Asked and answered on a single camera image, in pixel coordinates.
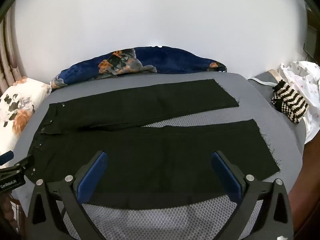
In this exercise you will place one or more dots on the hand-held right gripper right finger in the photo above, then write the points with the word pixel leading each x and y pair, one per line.
pixel 225 177

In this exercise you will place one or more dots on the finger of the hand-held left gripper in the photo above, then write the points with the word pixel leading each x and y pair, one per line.
pixel 5 158
pixel 25 164

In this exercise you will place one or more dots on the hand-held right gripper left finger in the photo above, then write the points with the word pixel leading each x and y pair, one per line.
pixel 92 177

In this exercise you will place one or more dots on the black pants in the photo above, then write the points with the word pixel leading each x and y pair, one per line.
pixel 150 155

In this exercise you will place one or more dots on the white floral cloth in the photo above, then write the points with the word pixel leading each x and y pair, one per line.
pixel 22 105

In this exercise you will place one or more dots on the grey mesh mattress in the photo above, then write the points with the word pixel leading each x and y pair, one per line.
pixel 262 97

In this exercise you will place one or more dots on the pink curtain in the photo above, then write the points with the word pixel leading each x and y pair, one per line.
pixel 10 62

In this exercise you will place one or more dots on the black and white striped bag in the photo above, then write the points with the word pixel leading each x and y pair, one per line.
pixel 290 105

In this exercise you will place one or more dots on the white dotted cloth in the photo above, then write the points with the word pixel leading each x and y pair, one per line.
pixel 300 75

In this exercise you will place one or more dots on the blue floral blanket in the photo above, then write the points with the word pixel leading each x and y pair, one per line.
pixel 170 60

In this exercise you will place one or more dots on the brown wooden furniture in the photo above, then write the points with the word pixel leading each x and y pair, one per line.
pixel 313 30

